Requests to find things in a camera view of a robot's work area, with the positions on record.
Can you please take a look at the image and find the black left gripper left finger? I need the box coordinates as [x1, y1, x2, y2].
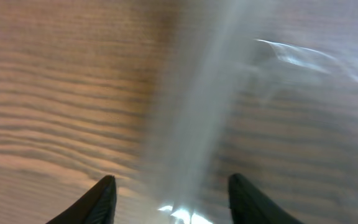
[47, 175, 117, 224]

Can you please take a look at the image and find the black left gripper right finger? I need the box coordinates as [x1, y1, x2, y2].
[228, 173, 302, 224]

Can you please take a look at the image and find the clear plastic container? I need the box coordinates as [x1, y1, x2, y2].
[140, 1, 358, 223]

